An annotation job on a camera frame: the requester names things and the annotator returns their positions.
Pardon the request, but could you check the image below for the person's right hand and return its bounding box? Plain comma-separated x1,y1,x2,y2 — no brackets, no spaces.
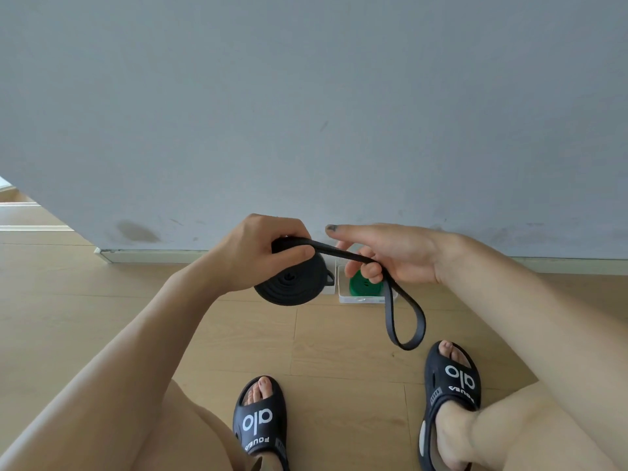
326,224,443,285

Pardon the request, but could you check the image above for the person's left hand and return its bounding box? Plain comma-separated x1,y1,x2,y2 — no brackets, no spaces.
210,214,316,294

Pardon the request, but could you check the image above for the black resistance band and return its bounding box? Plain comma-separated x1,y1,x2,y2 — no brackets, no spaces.
253,236,427,352

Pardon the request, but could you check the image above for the person's left forearm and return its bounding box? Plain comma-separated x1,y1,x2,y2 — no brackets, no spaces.
0,250,231,471

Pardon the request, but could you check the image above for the person's right forearm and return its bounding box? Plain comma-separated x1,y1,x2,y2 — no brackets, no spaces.
436,233,628,467

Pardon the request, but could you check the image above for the green rolled resistance band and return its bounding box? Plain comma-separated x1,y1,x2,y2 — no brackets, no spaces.
349,270,384,298

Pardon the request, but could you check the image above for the clear plastic storage box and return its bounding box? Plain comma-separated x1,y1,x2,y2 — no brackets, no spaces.
336,259,399,305

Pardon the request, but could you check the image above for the person's left foot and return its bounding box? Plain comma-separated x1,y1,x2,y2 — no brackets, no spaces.
243,376,285,471

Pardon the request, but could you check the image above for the person's foot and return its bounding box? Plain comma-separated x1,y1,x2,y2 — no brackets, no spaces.
436,340,480,471
243,376,285,471

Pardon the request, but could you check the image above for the white baseboard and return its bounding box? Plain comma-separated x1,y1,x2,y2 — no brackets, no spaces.
94,248,628,276

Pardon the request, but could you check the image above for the person's left black slide sandal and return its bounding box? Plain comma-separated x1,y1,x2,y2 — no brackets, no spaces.
232,375,290,471

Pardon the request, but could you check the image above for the person's black slide sandal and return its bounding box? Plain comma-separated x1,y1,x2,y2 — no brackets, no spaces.
232,375,290,471
418,340,482,471

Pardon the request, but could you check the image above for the person's right black slide sandal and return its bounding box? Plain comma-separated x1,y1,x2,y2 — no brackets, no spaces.
418,340,482,471

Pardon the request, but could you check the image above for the person's left leg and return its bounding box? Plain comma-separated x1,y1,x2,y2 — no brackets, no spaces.
130,380,258,471

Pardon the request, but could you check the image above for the person's leg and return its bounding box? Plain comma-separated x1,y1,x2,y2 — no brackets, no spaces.
130,380,258,471
471,381,620,471

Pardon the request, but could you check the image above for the person's right foot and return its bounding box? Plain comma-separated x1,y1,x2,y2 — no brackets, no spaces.
436,340,480,471

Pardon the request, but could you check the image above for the white door threshold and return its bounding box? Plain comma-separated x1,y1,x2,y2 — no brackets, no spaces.
0,176,75,233

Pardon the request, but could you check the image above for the person's right leg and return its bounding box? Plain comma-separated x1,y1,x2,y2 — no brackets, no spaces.
471,381,620,471

